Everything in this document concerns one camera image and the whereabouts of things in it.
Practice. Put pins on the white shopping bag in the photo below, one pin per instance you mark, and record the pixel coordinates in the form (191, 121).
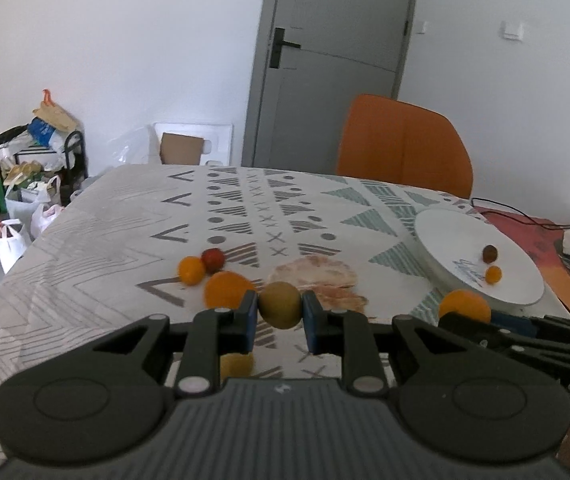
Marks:
(11, 247)

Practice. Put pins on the brown paper bag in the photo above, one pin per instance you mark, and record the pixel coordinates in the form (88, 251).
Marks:
(57, 116)

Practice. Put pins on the large orange tangerine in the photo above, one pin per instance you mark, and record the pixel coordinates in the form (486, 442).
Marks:
(465, 302)
(225, 287)

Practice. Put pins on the olive green round fruit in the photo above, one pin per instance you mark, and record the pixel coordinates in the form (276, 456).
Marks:
(280, 305)

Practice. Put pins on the large white wall switch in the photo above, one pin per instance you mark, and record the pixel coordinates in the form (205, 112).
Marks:
(512, 29)

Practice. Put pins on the white foam board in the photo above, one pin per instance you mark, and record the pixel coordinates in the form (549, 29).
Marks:
(217, 135)

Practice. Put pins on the flat black item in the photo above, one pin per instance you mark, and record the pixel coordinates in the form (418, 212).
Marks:
(7, 136)

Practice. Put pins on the orange chair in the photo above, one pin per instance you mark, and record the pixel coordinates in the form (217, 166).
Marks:
(405, 145)

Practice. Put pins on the red round fruit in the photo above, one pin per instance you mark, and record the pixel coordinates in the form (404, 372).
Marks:
(212, 258)

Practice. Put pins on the red patterned mat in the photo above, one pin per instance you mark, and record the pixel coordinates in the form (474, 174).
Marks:
(525, 240)

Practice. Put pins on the grey door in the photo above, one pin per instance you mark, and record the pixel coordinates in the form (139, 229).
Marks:
(325, 85)

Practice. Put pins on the medium orange tangerine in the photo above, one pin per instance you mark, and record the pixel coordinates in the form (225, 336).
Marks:
(191, 270)

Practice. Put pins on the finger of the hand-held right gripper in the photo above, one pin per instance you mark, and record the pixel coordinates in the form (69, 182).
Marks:
(470, 327)
(512, 323)

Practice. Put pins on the patterned tablecloth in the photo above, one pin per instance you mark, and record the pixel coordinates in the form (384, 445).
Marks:
(115, 240)

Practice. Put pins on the peeled pomelo piece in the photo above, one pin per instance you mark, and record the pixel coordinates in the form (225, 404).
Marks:
(315, 274)
(342, 301)

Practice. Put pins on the dark brown small fruit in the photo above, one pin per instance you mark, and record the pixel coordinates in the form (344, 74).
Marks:
(490, 253)

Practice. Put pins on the clear plastic bag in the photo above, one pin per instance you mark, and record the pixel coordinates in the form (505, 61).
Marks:
(135, 147)

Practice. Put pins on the white plate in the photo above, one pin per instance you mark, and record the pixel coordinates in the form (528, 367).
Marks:
(465, 245)

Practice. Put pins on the yellow round fruit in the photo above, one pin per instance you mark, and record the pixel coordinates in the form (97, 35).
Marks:
(237, 365)

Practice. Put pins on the small orange kumquat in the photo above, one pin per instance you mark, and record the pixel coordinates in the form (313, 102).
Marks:
(493, 274)

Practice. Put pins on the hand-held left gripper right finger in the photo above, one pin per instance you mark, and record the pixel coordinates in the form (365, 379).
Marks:
(312, 325)

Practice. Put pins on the black metal rack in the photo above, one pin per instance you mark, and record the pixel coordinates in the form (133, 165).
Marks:
(76, 160)

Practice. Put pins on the white plastic bag red contents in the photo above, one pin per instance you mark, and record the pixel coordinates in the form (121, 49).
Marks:
(46, 220)

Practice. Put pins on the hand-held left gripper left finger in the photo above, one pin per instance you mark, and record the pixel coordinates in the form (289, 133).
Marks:
(247, 325)

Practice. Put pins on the brown cardboard piece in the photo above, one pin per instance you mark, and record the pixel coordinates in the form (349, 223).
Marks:
(181, 149)

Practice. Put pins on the blue and white bag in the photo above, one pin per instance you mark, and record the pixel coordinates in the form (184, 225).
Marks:
(41, 132)

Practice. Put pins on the grey plastic bag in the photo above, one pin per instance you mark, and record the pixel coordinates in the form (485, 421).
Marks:
(82, 187)

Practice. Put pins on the white bag with groceries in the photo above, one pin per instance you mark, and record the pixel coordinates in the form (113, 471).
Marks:
(27, 202)

